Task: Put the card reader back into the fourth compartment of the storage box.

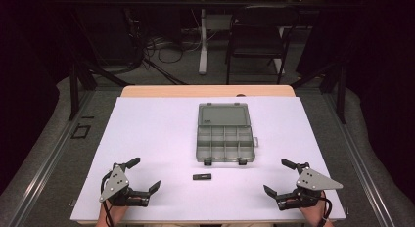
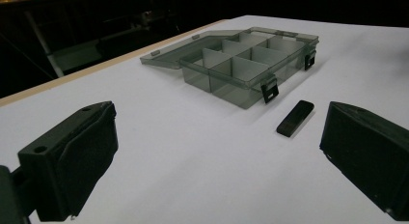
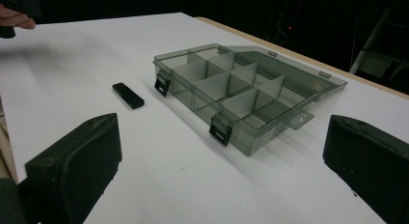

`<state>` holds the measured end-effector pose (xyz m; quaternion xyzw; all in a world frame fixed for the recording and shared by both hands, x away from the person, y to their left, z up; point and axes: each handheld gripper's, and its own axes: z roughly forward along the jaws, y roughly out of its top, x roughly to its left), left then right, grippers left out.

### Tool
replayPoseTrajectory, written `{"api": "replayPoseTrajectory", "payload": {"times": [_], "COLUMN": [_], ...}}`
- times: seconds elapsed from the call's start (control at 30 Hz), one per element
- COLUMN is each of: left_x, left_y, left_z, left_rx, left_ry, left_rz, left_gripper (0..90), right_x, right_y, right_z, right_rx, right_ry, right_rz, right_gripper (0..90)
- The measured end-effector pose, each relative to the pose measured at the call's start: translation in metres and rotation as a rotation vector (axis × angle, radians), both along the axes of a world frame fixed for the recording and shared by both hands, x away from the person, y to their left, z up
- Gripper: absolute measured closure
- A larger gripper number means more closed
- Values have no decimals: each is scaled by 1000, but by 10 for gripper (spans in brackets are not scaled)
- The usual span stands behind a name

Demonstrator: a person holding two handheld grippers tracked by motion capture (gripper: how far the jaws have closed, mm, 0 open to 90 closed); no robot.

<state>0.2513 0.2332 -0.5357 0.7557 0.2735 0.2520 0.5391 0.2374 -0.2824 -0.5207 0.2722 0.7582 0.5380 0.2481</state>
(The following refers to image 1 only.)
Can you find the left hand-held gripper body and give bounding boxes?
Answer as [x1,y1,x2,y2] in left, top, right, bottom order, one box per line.
[98,161,152,208]

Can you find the aluminium floor rail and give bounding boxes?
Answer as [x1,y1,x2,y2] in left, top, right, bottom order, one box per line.
[322,89,397,227]
[6,89,96,227]

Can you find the black metal stand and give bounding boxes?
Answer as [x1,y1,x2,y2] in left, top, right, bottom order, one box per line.
[290,62,347,125]
[67,59,131,121]

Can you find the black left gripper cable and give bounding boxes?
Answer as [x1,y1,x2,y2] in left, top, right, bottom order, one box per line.
[99,169,115,227]

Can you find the black floor cables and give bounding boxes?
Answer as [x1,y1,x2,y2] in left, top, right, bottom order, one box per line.
[123,5,204,86]

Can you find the person's left hand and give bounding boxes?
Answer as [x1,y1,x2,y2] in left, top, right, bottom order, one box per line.
[103,201,130,219]

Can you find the clear grey compartment box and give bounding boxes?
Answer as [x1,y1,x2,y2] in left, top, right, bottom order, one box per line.
[195,102,259,166]

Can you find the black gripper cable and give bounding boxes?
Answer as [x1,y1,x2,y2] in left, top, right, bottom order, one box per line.
[317,191,333,227]
[99,169,115,227]

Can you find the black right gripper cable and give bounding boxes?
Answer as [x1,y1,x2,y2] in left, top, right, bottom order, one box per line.
[317,191,333,227]

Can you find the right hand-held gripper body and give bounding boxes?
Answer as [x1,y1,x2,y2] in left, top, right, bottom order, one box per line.
[275,161,345,212]

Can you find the white table mat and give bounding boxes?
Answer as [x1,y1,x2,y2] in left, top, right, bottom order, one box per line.
[69,95,346,223]

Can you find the person's right hand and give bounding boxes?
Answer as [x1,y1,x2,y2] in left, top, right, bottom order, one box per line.
[298,199,328,220]

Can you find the black folding chair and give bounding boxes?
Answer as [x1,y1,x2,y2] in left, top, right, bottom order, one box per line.
[224,5,300,86]

